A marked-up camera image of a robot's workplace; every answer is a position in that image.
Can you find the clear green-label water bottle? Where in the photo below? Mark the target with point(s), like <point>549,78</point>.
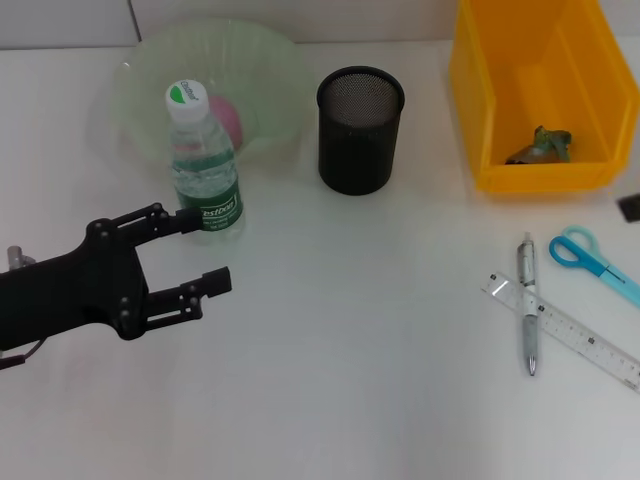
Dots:
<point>200,165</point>

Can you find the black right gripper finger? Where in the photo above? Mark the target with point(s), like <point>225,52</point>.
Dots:
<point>631,207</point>

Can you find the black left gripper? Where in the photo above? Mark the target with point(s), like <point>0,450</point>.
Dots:
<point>75,295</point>

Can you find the yellow plastic bin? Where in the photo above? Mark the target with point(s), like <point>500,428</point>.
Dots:
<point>540,75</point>

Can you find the blue and teal scissors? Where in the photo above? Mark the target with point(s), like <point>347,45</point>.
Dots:
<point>612,275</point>

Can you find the green plastic wrapper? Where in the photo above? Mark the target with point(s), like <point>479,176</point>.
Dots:
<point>545,145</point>

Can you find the green translucent fruit plate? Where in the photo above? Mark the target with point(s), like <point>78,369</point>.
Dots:
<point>260,65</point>

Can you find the black mesh pen holder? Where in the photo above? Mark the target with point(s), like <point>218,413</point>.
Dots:
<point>357,160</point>

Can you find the clear plastic ruler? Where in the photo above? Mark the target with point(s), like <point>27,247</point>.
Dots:
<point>575,330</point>

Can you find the pink peach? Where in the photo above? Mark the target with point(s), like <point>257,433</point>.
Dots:
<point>227,120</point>

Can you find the silver ballpoint pen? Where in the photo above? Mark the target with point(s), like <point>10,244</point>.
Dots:
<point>531,330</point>

